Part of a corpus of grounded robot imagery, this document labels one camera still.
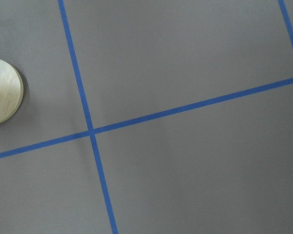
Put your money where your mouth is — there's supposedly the wooden mug tree stand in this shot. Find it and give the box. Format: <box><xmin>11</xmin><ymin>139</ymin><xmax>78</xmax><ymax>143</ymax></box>
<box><xmin>0</xmin><ymin>59</ymin><xmax>24</xmax><ymax>123</ymax></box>

